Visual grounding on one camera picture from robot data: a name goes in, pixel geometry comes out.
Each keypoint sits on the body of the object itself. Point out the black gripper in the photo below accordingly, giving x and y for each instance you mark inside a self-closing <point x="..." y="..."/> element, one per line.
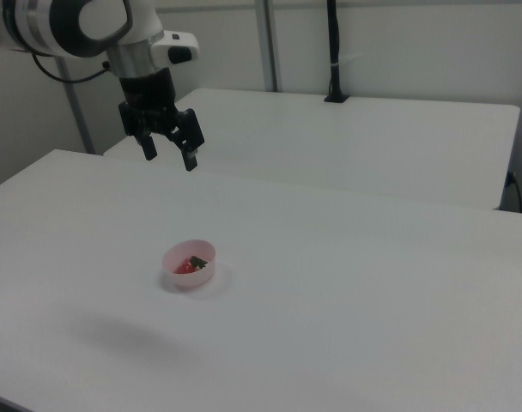
<point x="147" y="92"/>

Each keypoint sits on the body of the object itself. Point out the red strawberry with green leaves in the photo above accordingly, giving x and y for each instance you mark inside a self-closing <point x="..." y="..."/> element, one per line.
<point x="184" y="268"/>

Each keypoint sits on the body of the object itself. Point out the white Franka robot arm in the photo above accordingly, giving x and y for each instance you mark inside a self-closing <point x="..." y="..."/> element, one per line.
<point x="85" y="26"/>

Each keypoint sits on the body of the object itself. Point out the pink plastic bowl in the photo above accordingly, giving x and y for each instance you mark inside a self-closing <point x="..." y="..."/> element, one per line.
<point x="192" y="279"/>

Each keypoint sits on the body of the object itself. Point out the white side table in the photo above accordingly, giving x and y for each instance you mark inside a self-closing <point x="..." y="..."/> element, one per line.
<point x="351" y="141"/>

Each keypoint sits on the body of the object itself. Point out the black pole with clamp base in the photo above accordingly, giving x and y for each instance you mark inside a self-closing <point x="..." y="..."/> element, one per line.
<point x="335" y="51"/>

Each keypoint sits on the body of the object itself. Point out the grey metal partition post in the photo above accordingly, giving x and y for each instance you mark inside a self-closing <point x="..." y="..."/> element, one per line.
<point x="76" y="111"/>
<point x="269" y="43"/>

